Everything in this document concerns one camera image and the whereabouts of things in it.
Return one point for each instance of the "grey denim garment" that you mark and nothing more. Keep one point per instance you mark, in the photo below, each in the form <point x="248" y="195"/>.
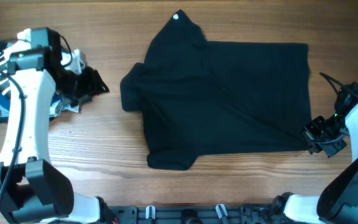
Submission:
<point x="55" y="109"/>

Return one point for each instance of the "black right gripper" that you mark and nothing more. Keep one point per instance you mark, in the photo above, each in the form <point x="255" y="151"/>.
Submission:
<point x="317" y="134"/>

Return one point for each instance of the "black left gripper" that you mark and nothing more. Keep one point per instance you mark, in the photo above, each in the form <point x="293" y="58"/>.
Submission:
<point x="96" y="86"/>

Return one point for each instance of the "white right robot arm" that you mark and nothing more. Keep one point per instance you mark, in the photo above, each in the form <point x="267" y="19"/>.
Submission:
<point x="338" y="202"/>

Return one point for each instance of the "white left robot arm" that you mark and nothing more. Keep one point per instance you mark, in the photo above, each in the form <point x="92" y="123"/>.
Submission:
<point x="37" y="65"/>

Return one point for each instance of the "black t-shirt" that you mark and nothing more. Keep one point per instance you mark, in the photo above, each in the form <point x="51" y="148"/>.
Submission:
<point x="199" y="97"/>

